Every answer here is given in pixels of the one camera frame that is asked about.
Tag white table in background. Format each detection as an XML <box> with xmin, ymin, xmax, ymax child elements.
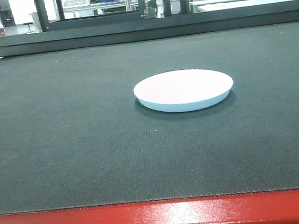
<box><xmin>190</xmin><ymin>0</ymin><xmax>297</xmax><ymax>13</ymax></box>

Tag black metal frame rail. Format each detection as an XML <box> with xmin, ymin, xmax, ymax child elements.
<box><xmin>0</xmin><ymin>0</ymin><xmax>299</xmax><ymax>57</ymax></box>

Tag light blue round tray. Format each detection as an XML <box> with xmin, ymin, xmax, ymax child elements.
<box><xmin>133</xmin><ymin>69</ymin><xmax>234</xmax><ymax>113</ymax></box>

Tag black round stool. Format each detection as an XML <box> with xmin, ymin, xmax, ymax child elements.
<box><xmin>23</xmin><ymin>22</ymin><xmax>35</xmax><ymax>34</ymax></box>

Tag dark grey table mat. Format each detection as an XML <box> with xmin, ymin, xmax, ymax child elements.
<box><xmin>0</xmin><ymin>21</ymin><xmax>299</xmax><ymax>214</ymax></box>

